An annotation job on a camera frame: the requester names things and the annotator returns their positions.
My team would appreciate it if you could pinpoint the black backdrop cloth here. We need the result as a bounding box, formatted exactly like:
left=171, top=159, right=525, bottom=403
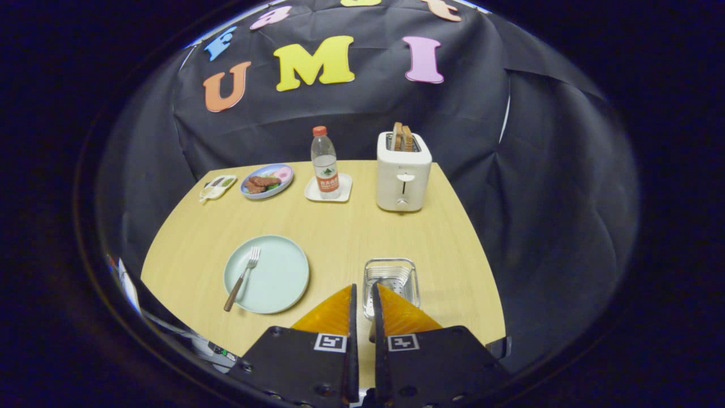
left=93, top=0, right=641, bottom=375

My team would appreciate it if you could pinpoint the white divided sauce dish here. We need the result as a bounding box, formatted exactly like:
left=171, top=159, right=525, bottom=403
left=199, top=175, right=238, bottom=203

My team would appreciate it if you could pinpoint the light green plate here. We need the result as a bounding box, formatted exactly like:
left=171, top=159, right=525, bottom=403
left=223, top=235, right=310, bottom=315

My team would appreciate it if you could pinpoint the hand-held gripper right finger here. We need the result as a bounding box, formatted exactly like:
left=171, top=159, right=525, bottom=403
left=371, top=282, right=513, bottom=407

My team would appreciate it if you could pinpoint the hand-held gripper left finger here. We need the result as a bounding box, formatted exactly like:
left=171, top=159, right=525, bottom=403
left=227, top=283, right=360, bottom=407

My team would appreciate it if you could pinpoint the clear water bottle red cap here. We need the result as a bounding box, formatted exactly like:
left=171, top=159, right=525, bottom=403
left=310, top=126, right=342, bottom=200

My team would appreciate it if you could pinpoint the white toaster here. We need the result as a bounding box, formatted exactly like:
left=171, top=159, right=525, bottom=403
left=376, top=131, right=433, bottom=213

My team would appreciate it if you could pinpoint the fork with wooden handle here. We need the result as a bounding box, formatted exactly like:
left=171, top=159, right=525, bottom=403
left=223, top=246, right=262, bottom=313

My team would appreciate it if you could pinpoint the white square coaster dish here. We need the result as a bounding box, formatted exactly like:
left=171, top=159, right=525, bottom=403
left=304, top=173, right=353, bottom=203

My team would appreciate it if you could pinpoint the white paper sheet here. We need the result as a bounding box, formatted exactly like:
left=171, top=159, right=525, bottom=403
left=116, top=258, right=142, bottom=315

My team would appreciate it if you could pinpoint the white power strip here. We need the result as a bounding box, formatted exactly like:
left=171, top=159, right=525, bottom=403
left=193, top=334, right=238, bottom=366

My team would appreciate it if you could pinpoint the clear cutlery basket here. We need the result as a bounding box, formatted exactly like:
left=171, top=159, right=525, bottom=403
left=362, top=258, right=421, bottom=321

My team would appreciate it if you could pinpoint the brown cooked meat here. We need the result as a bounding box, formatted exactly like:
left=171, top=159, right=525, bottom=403
left=245, top=176, right=282, bottom=195

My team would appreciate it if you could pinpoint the blue plate with food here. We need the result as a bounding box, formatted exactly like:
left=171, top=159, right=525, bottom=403
left=240, top=164, right=295, bottom=200

